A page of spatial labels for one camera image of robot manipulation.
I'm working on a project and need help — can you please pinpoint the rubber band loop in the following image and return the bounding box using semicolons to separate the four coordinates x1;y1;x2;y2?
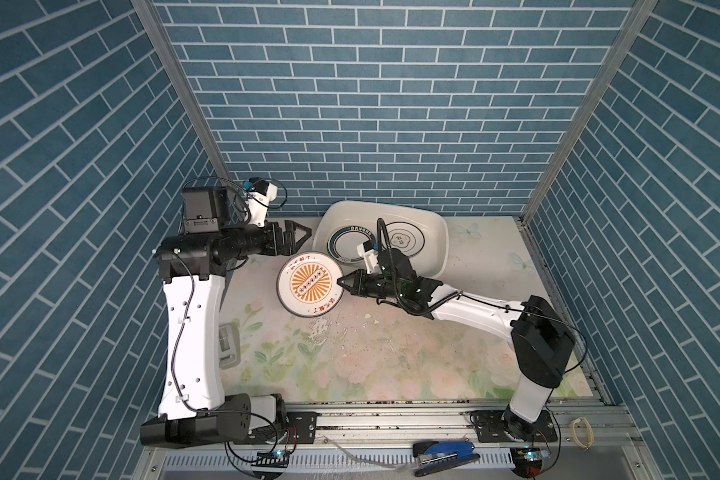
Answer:
570;416;595;450

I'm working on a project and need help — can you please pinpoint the right circuit board with LED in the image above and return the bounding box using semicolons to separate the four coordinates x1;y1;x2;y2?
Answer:
510;447;548;479

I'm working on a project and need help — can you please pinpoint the grey rectangular device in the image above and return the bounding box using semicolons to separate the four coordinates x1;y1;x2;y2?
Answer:
218;323;241;370

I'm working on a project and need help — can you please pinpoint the white plastic bin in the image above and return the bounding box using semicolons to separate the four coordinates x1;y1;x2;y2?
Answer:
312;201;449;278

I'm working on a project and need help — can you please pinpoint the white plate black clover outline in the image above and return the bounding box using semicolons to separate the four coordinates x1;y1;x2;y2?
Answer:
386;221;425;257

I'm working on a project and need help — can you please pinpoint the orange sunburst plate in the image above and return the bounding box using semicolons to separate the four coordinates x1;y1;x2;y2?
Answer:
276;252;344;318

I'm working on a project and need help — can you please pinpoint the blue black stapler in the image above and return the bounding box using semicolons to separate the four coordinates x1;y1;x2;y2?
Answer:
412;440;480;478

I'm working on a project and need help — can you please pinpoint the left circuit board with LED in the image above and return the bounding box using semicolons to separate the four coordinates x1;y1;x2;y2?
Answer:
250;450;291;480

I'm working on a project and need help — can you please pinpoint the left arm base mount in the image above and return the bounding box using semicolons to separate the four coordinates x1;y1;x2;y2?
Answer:
250;411;318;446

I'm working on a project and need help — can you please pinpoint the translucent cable on rail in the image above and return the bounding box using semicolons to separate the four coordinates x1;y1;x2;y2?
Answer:
322;436;409;472

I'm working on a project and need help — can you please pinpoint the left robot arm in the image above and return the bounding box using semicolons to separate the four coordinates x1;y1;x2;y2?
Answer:
140;217;312;449

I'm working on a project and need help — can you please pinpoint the circuit board with led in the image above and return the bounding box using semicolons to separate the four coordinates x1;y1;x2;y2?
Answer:
250;450;291;480
510;447;548;479

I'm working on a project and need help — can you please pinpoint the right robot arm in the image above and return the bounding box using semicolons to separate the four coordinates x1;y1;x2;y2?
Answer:
337;248;575;441

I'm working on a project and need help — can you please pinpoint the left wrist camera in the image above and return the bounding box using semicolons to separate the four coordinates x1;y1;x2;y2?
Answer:
243;177;278;227

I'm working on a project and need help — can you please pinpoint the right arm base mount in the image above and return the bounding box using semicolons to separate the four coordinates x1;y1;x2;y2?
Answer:
468;408;559;443

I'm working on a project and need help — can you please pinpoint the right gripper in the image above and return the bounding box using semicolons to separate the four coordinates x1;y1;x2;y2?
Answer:
337;266;406;300

